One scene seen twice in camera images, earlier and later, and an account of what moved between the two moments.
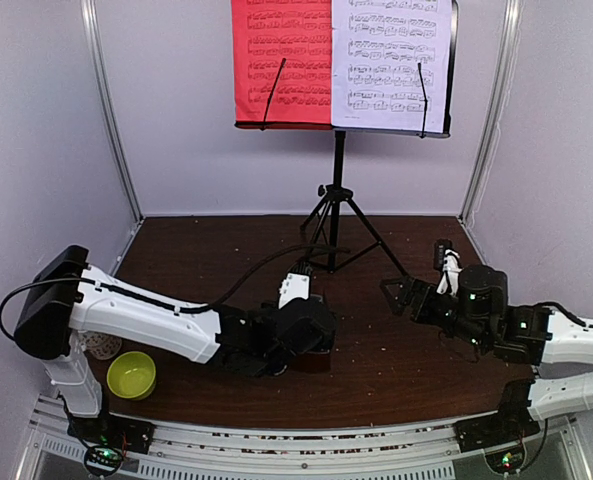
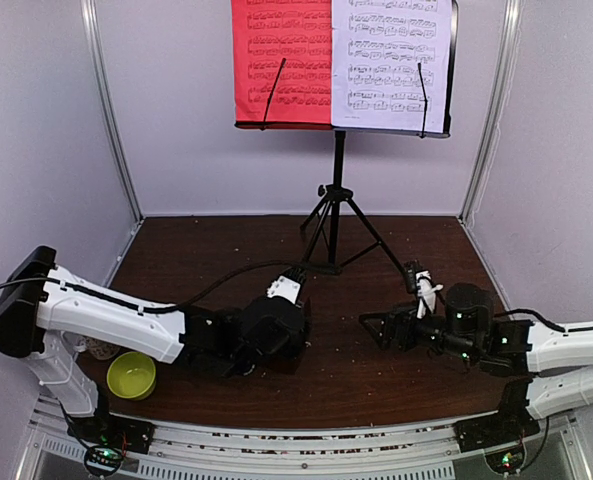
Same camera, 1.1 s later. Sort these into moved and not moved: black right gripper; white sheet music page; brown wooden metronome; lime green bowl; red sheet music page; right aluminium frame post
Moved: brown wooden metronome; black right gripper
Not moved: white sheet music page; right aluminium frame post; red sheet music page; lime green bowl
